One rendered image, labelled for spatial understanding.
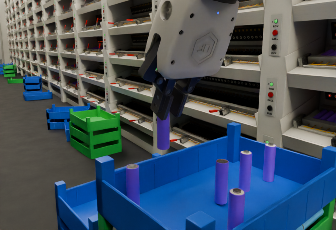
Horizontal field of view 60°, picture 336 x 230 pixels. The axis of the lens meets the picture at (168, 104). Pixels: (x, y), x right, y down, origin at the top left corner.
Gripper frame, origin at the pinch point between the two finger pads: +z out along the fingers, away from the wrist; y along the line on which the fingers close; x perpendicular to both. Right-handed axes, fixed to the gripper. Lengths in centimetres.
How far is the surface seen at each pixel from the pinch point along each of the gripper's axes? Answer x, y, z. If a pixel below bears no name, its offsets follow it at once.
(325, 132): -4, 62, 17
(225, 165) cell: -9.4, 4.9, 5.3
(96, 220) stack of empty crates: 3.2, -5.2, 27.3
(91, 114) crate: 116, 54, 95
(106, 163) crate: -0.9, -8.6, 8.0
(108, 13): 151, 74, 38
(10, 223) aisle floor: 48, -9, 83
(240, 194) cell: -15.1, -0.1, 2.6
